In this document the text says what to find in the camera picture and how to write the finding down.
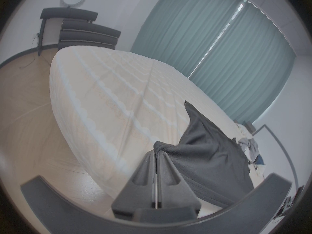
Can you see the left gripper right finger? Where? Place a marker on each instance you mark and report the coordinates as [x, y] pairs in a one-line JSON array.
[[170, 179]]

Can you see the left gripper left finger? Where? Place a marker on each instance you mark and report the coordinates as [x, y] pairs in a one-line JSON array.
[[143, 179]]

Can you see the black T-shirt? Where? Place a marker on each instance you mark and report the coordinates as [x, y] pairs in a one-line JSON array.
[[209, 160]]

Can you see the pile of clothes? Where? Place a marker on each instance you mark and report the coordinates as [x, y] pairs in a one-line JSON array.
[[251, 147]]

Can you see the bed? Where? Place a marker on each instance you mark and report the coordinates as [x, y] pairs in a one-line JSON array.
[[109, 94]]

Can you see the white printed pillow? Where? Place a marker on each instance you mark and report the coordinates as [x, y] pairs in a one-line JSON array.
[[240, 127]]

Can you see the blue-green curtain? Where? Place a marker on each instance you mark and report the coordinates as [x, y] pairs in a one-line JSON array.
[[185, 28], [243, 69]]

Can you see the black chest of drawers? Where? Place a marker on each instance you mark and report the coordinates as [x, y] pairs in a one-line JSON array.
[[85, 33]]

